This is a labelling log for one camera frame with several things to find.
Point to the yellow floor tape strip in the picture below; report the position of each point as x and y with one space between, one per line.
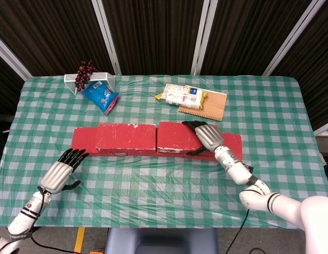
79 240

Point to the red brick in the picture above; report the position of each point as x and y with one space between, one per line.
142 154
83 137
125 137
174 136
232 145

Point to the white printed snack package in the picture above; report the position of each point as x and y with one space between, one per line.
174 96

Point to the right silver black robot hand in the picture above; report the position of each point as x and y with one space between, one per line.
210 136

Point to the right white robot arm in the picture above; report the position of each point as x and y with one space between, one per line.
238 169

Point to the blue snack bag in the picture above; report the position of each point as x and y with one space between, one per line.
100 96

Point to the dark red grape bunch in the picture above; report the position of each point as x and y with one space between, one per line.
83 75

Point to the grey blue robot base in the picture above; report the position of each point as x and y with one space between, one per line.
161 240

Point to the brown kraft spiral notebook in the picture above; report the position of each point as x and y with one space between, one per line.
215 105

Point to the green white checked tablecloth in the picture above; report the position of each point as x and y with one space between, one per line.
153 116

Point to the white metal mesh rack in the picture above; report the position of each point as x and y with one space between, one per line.
103 77

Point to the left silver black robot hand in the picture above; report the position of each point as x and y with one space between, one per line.
56 176

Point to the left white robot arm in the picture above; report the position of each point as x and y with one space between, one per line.
21 219

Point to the dark corrugated partition panel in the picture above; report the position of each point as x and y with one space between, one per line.
5 79
53 34
312 66
153 34
248 34

